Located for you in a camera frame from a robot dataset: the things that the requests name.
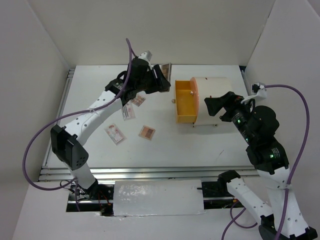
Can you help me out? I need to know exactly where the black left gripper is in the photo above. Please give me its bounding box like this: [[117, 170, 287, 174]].
[[135, 64, 171, 95]]

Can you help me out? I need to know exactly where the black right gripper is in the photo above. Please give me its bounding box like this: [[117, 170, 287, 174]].
[[203, 89, 255, 142]]

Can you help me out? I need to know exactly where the brown multi-shade eyeshadow palette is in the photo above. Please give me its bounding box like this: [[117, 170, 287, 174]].
[[160, 62, 172, 82]]

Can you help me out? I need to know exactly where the cream cylindrical drawer organizer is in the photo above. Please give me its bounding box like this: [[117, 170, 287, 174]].
[[190, 77, 233, 127]]

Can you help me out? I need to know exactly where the orange top drawer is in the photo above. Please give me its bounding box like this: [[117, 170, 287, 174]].
[[190, 77, 199, 98]]

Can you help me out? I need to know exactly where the orange drawer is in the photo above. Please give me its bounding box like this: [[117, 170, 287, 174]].
[[173, 80, 199, 124], [190, 77, 199, 98]]

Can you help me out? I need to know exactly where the square four-shade eyeshadow palette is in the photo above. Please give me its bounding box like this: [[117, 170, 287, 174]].
[[138, 125, 156, 141]]

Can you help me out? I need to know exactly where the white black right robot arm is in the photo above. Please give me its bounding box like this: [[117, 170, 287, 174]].
[[204, 91, 318, 240]]

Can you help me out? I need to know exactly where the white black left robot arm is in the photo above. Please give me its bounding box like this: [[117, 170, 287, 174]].
[[50, 57, 171, 200]]

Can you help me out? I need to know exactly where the clear false lashes box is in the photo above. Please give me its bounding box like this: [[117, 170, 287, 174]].
[[121, 102, 136, 121]]

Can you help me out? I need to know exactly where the clear pink nails box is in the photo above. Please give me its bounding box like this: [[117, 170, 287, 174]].
[[104, 123, 126, 145]]

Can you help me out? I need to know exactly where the white foil-taped cover panel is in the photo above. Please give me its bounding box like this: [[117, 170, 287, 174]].
[[113, 179, 205, 217]]

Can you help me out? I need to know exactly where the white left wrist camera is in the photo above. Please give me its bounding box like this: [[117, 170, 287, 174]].
[[138, 50, 152, 62]]

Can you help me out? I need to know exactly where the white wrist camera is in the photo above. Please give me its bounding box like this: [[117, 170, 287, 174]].
[[241, 82, 267, 104], [138, 50, 152, 62]]

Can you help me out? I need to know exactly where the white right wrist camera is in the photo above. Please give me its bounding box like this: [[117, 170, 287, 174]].
[[241, 82, 267, 104]]

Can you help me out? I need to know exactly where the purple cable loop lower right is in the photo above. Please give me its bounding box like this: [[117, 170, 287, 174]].
[[229, 199, 258, 230]]

